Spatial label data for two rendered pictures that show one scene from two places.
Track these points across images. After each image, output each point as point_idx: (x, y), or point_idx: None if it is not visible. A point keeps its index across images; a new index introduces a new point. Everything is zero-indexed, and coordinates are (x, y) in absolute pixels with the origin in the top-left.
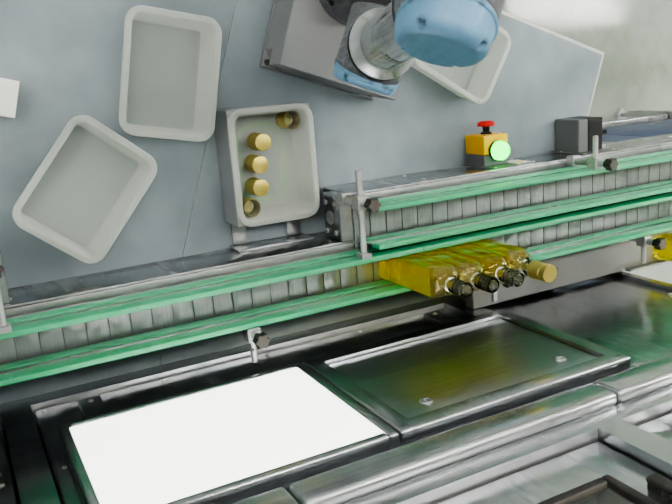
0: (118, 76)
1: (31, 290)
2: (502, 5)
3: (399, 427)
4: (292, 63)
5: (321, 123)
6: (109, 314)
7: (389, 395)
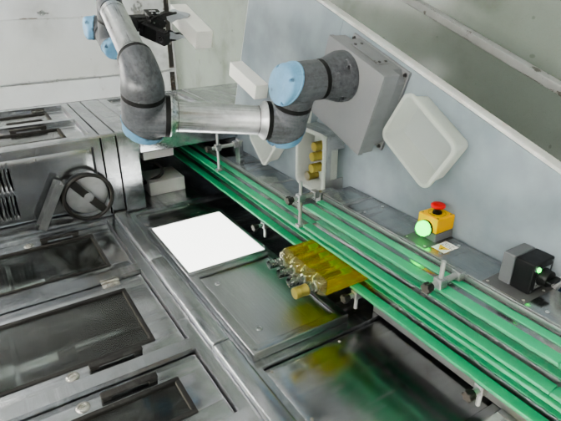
0: None
1: (255, 164)
2: (131, 125)
3: (190, 275)
4: (315, 112)
5: None
6: (233, 183)
7: (227, 274)
